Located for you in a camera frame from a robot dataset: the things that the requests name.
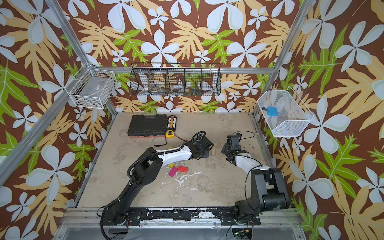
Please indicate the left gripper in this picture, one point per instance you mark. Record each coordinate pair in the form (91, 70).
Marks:
(208, 154)

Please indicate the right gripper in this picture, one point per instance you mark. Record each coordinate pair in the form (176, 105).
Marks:
(227, 150)

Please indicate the natural wood plank block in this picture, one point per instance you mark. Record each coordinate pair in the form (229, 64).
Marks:
(213, 152)

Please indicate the red wood block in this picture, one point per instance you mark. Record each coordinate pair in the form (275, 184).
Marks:
(182, 169)

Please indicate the magenta wood block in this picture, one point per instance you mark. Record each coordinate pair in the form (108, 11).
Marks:
(173, 172)

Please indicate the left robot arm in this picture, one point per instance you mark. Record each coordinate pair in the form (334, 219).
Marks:
(145, 170)

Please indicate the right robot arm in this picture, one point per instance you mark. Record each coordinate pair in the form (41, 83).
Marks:
(268, 189)

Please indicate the yellow tape measure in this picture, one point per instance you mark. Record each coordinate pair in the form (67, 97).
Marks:
(170, 134)

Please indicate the blue object in basket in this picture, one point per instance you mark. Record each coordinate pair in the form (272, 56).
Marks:
(272, 111)

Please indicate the black and red tool case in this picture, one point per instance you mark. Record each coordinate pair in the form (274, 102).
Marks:
(147, 126)

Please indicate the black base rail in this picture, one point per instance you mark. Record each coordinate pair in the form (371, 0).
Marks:
(220, 216)

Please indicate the white wire basket right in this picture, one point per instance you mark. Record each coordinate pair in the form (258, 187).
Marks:
(294, 115)

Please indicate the white wire basket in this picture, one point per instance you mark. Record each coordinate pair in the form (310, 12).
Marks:
(91, 87)
(294, 115)

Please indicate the black wire basket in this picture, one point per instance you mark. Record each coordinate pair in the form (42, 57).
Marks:
(178, 79)

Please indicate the aluminium frame post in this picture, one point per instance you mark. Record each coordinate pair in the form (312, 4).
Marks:
(74, 42)

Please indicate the white wire basket left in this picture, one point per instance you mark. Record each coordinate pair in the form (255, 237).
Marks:
(91, 87)

